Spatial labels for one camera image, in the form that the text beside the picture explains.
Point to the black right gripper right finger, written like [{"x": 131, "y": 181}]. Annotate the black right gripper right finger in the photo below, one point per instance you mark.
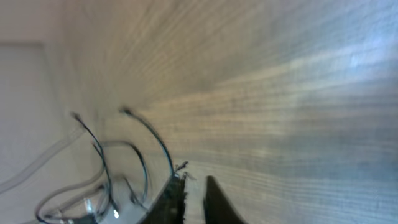
[{"x": 216, "y": 206}]

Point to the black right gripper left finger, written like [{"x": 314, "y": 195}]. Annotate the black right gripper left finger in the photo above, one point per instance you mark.
[{"x": 169, "y": 207}]

